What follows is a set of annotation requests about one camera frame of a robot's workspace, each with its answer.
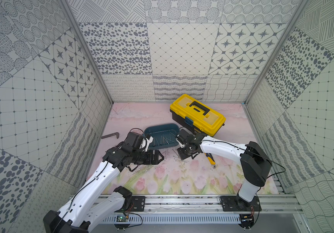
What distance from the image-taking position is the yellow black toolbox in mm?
877

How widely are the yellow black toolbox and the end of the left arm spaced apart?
328 mm

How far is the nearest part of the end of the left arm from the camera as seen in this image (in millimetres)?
505
